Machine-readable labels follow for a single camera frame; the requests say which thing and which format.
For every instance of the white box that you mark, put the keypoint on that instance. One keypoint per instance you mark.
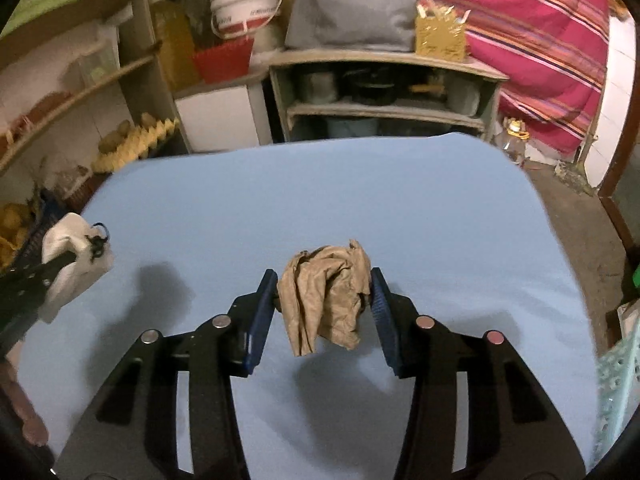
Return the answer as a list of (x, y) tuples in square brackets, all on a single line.
[(220, 115)]

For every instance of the red striped blanket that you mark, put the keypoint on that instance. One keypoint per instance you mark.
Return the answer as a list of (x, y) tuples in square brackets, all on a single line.
[(530, 35)]

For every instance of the yellow oil bottle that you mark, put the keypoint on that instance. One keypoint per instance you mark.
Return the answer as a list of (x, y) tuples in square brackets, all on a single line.
[(175, 45)]

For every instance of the yellow egg tray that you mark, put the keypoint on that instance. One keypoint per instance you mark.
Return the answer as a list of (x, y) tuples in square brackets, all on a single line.
[(140, 140)]

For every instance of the white plastic bucket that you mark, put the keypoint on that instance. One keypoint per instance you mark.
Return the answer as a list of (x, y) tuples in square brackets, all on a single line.
[(245, 7)]

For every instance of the gold paper box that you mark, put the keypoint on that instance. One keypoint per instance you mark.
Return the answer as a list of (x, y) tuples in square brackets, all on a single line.
[(440, 35)]

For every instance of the wooden wall shelf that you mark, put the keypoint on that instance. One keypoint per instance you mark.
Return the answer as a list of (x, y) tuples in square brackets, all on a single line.
[(75, 95)]

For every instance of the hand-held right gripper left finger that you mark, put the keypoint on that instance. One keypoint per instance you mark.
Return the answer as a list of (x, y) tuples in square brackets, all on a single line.
[(260, 325)]

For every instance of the grey cushion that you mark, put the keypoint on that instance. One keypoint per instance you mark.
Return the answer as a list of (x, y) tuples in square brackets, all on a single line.
[(355, 7)]

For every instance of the brown paper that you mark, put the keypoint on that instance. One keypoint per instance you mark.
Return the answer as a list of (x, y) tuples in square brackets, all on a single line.
[(325, 295)]

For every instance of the red plastic basket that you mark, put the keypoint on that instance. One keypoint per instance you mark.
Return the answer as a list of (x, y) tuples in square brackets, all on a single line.
[(222, 60)]

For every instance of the grey wooden cabinet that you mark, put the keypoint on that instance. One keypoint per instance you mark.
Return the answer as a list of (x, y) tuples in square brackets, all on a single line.
[(385, 107)]

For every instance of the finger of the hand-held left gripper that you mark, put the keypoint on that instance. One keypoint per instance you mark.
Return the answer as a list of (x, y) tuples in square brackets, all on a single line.
[(30, 280), (96, 245)]

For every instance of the person's left hand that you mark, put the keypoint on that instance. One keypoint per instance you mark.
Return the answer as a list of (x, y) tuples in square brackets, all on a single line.
[(27, 410)]

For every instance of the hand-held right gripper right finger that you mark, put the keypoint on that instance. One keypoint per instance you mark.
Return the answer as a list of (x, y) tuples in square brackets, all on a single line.
[(385, 325)]

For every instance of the teal perforated basket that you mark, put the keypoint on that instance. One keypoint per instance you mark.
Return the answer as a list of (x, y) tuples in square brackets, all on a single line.
[(617, 400)]

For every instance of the white tissue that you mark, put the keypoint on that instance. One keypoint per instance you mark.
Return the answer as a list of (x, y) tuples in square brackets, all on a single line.
[(75, 280)]

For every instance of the clear bottle with yellow cap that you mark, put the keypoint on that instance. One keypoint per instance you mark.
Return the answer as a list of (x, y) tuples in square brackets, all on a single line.
[(515, 142)]

